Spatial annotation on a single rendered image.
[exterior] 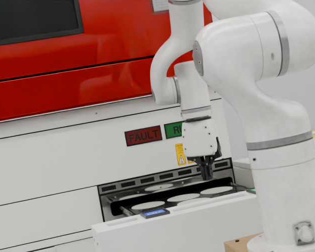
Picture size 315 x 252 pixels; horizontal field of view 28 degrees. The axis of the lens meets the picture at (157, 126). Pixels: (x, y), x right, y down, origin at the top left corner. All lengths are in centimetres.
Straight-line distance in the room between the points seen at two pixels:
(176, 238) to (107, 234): 15
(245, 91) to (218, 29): 12
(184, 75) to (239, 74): 65
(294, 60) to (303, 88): 273
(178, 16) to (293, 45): 57
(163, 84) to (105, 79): 27
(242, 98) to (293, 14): 17
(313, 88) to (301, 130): 277
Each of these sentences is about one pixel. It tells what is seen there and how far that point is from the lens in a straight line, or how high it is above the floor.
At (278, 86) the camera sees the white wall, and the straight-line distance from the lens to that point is 378.
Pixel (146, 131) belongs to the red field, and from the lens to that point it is 198.
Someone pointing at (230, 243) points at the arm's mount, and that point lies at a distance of 127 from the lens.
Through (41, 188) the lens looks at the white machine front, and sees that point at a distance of 195.
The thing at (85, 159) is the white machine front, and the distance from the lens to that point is 195.
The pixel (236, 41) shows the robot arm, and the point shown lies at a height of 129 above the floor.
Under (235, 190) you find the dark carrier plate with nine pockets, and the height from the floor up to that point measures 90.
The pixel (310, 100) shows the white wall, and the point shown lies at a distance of 387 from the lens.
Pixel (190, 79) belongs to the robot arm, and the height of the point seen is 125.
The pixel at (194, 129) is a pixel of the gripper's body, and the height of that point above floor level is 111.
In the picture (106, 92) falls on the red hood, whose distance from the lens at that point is 191.
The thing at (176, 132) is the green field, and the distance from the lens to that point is 201.
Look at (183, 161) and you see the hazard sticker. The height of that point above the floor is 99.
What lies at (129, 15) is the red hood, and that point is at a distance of 195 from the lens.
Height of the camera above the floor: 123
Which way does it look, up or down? 3 degrees down
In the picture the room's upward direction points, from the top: 10 degrees counter-clockwise
